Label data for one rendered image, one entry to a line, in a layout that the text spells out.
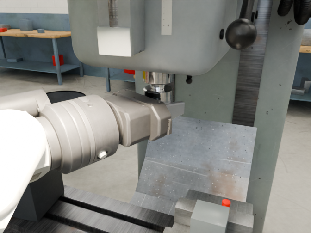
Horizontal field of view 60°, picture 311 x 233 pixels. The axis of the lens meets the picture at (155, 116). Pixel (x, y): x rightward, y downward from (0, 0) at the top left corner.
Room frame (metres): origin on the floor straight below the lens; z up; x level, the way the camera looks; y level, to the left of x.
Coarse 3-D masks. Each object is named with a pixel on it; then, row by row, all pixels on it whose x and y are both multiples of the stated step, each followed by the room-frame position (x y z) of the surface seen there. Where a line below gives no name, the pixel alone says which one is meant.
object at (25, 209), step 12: (36, 180) 0.52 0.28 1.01; (48, 180) 0.56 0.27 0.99; (60, 180) 0.60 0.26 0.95; (24, 192) 0.50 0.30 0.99; (36, 192) 0.51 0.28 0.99; (48, 192) 0.55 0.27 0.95; (60, 192) 0.59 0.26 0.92; (24, 204) 0.50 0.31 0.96; (36, 204) 0.50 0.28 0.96; (48, 204) 0.54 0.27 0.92; (12, 216) 0.51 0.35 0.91; (24, 216) 0.50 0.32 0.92; (36, 216) 0.50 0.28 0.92
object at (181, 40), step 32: (96, 0) 0.34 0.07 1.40; (160, 0) 0.31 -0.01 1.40; (192, 0) 0.30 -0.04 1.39; (224, 0) 0.32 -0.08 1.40; (96, 32) 0.35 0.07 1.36; (160, 32) 0.31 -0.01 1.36; (192, 32) 0.30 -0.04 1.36; (224, 32) 0.35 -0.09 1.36; (96, 64) 0.36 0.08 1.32; (128, 64) 0.34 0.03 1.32; (160, 64) 0.32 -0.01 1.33; (192, 64) 0.30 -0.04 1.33
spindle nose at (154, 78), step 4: (148, 72) 0.39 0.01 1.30; (152, 72) 0.39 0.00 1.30; (148, 76) 0.39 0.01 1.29; (152, 76) 0.39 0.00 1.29; (156, 76) 0.39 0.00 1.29; (160, 76) 0.39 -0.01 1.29; (164, 76) 0.39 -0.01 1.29; (168, 76) 0.39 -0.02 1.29; (172, 76) 0.40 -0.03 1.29; (144, 80) 0.40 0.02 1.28; (148, 80) 0.39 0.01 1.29; (152, 80) 0.39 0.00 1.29; (156, 80) 0.39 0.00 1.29; (160, 80) 0.39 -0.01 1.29; (164, 80) 0.39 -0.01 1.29; (168, 80) 0.39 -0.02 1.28; (172, 80) 0.40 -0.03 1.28; (152, 84) 0.39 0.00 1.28; (156, 84) 0.39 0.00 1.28; (160, 84) 0.39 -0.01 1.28
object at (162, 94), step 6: (150, 84) 0.43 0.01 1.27; (144, 90) 0.40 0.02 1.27; (150, 90) 0.40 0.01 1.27; (156, 90) 0.40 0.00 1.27; (162, 90) 0.40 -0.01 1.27; (168, 90) 0.40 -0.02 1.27; (150, 96) 0.39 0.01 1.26; (156, 96) 0.39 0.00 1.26; (162, 96) 0.39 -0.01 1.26; (168, 96) 0.40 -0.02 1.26
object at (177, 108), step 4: (168, 104) 0.39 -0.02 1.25; (172, 104) 0.39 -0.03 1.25; (176, 104) 0.40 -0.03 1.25; (180, 104) 0.40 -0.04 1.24; (184, 104) 0.41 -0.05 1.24; (168, 108) 0.38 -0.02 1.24; (172, 108) 0.39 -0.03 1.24; (176, 108) 0.40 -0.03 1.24; (180, 108) 0.40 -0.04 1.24; (172, 112) 0.39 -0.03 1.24; (176, 112) 0.40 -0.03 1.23; (180, 112) 0.40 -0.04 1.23; (172, 116) 0.39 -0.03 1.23; (176, 116) 0.40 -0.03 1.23
